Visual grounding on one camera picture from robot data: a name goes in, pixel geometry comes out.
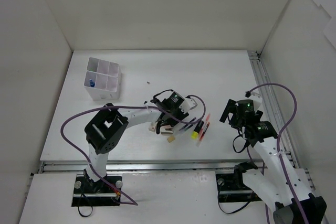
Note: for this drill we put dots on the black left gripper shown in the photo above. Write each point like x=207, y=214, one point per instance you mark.
x=166, y=118

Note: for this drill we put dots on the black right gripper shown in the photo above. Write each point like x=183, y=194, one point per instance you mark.
x=230, y=111

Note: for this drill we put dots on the purple cap pen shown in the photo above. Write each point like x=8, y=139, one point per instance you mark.
x=186, y=125

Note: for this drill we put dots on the teal cap pen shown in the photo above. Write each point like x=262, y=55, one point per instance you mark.
x=191, y=126

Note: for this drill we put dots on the yellow cap black highlighter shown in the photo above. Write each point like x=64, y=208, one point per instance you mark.
x=197, y=130

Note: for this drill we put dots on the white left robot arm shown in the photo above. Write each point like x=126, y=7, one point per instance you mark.
x=106, y=128

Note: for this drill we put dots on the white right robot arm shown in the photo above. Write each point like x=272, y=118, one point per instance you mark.
x=285, y=194

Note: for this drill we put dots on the pink black eraser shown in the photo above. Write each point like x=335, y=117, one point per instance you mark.
x=166, y=130

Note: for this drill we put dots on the pink pen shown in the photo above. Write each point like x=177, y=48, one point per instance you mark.
x=206, y=120

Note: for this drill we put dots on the white eraser red label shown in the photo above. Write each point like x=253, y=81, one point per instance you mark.
x=152, y=127

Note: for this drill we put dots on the small tan eraser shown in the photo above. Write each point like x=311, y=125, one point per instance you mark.
x=171, y=139

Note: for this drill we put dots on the red orange pen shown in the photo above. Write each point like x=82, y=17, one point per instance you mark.
x=202, y=135

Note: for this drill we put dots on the white compartment organizer box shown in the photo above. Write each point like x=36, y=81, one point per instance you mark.
x=107, y=78

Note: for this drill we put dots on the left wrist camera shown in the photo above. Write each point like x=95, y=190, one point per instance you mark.
x=187, y=105

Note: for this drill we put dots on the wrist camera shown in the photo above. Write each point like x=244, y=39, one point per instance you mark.
x=255, y=97
x=187, y=105

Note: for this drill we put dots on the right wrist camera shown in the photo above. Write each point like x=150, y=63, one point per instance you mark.
x=255, y=97

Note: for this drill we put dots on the aluminium rail right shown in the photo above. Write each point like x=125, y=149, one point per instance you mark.
x=271, y=105

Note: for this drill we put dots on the aluminium rail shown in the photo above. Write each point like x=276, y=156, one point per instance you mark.
x=271, y=105
x=121, y=167

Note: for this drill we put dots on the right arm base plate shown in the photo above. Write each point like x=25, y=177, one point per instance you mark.
x=229, y=192

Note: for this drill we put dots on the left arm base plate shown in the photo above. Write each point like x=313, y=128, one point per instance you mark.
x=98, y=194

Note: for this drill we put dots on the aluminium rail front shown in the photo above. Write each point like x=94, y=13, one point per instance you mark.
x=121, y=167

